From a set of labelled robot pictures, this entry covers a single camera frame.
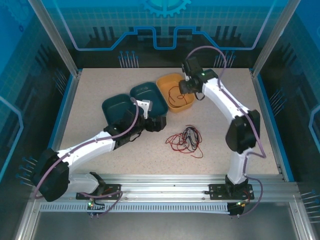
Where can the orange plastic tray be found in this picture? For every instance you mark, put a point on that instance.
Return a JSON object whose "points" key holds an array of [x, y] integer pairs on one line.
{"points": [[165, 85]]}

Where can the aluminium frame post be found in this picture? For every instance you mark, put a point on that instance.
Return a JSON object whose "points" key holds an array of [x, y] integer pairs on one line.
{"points": [[56, 37], [271, 37]]}

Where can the aluminium front rail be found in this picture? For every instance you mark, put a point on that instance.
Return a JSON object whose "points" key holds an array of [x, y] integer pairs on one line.
{"points": [[162, 185]]}

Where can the teal plastic tray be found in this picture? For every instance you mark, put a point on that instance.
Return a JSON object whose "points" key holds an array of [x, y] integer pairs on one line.
{"points": [[115, 105], [147, 92]]}

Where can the grey metal panel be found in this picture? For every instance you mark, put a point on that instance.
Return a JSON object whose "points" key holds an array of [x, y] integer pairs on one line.
{"points": [[162, 227]]}

